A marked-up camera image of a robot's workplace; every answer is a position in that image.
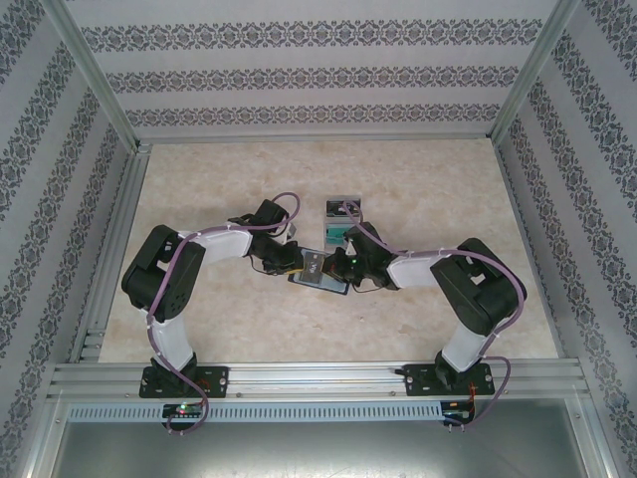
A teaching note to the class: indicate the aluminium frame post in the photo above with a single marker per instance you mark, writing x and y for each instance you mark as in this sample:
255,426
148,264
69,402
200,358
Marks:
527,74
98,74

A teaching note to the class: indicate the aluminium mounting rail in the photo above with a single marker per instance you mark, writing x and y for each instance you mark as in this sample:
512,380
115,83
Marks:
313,381

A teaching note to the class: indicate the black VIP card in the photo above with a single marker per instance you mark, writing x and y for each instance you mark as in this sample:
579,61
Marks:
312,271

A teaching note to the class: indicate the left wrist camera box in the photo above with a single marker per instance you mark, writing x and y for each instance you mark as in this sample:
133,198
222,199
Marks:
290,234

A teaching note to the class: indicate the aluminium back frame rail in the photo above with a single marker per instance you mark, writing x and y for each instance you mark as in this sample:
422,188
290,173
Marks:
318,139

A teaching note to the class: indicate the circuit board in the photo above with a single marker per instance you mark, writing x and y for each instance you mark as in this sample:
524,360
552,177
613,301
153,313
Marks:
181,410
458,415

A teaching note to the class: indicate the clear acrylic card stand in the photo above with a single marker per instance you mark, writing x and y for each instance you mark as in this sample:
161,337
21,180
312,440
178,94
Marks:
331,221

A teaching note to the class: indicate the right circuit board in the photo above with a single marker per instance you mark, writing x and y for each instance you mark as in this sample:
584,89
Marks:
458,415

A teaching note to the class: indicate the dark card with white logo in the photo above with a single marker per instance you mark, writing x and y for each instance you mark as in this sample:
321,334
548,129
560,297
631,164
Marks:
336,209

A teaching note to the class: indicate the dark blue card holder wallet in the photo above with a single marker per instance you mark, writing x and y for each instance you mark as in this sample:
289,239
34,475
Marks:
338,289

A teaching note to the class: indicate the grey metal sheet panel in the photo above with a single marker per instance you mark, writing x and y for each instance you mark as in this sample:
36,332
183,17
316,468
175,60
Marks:
318,453

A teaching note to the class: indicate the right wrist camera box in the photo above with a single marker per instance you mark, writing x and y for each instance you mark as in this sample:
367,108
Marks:
351,246

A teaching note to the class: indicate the left circuit board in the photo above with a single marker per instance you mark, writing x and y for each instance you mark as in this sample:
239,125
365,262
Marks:
181,410

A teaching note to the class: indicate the teal card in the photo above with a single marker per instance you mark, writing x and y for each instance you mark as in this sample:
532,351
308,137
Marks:
336,241

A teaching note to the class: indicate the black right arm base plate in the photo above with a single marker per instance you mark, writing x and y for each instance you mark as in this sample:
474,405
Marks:
418,381

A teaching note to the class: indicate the aluminium side frame rail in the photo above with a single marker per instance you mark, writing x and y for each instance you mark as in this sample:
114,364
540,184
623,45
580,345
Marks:
115,239

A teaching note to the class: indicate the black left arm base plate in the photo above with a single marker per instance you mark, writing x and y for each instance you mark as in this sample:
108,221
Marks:
219,378

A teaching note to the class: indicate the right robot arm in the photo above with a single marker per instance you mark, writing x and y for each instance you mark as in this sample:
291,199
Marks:
418,269

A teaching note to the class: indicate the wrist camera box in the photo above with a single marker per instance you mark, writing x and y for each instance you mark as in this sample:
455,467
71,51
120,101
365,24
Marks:
290,234
351,246

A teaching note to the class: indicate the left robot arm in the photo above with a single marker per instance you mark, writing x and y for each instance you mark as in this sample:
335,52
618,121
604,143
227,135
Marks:
224,246

